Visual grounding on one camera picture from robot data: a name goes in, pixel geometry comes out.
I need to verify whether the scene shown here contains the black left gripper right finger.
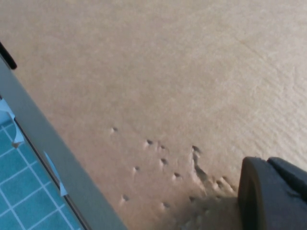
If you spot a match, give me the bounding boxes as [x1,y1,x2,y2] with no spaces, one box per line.
[267,156,307,200]

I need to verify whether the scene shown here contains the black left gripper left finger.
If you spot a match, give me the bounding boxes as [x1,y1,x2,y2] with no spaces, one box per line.
[236,156,307,230]

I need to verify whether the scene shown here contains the cardboard shoe box smooth window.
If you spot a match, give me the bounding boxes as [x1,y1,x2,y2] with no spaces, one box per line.
[0,0,307,230]

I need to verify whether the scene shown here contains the green white grid tablecloth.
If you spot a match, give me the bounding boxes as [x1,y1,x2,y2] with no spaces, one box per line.
[0,95,84,230]

